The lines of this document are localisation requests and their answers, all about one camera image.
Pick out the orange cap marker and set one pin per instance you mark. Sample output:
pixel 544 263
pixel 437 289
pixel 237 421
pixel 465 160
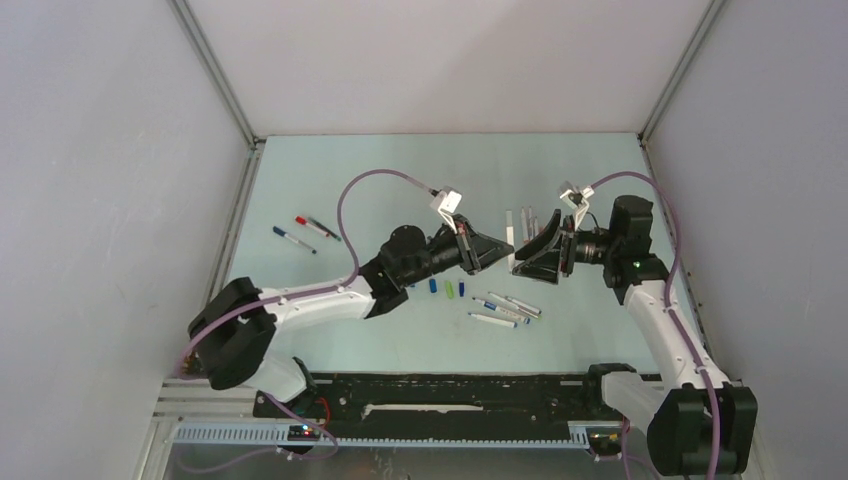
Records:
pixel 524 225

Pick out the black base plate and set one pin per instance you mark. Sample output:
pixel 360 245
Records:
pixel 452 406

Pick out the light green cap marker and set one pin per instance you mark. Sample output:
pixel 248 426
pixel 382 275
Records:
pixel 519 311

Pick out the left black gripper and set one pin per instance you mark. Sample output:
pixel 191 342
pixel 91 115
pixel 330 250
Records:
pixel 475 251

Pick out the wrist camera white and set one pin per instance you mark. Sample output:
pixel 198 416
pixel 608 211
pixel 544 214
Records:
pixel 445 202
pixel 577 198

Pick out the dark blue cap marker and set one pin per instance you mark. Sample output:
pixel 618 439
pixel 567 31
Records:
pixel 288 236

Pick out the navy cap marker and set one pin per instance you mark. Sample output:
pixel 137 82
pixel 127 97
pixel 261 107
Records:
pixel 520 305

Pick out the grey cable duct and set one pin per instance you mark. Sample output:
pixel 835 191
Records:
pixel 290 435

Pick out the blue cap thin marker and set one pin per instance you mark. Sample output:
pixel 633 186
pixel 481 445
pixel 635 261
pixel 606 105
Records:
pixel 493 320

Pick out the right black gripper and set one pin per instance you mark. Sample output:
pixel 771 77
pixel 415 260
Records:
pixel 543 267

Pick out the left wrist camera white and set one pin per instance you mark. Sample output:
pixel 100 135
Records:
pixel 445 202

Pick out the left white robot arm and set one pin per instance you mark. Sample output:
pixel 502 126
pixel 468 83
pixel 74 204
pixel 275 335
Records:
pixel 238 335

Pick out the aluminium frame rail right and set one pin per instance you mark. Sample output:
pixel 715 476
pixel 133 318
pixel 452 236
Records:
pixel 654 139

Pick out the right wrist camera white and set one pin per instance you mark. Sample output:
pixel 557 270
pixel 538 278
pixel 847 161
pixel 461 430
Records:
pixel 577 198

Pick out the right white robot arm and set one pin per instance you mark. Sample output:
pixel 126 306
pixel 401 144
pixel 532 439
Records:
pixel 700 423

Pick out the dark green marker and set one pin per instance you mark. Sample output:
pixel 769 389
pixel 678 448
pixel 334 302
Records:
pixel 325 229

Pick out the grey cap white marker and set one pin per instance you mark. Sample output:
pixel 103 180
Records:
pixel 510 239

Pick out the blue cap thick marker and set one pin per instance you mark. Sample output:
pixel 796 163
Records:
pixel 503 310

